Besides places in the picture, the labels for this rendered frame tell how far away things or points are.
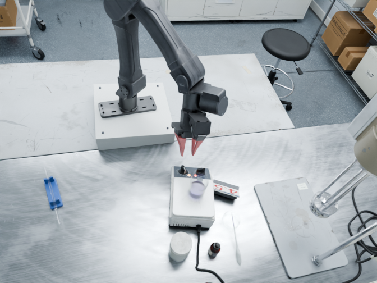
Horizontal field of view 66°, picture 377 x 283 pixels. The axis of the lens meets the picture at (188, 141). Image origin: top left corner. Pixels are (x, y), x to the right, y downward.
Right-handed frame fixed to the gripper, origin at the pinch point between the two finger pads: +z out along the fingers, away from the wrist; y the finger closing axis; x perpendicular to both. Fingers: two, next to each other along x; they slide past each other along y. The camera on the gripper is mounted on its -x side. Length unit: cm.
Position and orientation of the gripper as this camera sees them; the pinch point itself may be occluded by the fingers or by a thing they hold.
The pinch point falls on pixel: (187, 153)
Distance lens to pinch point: 89.7
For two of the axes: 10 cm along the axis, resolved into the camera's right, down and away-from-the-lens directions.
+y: 9.5, -0.3, 3.0
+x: -2.9, -4.1, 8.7
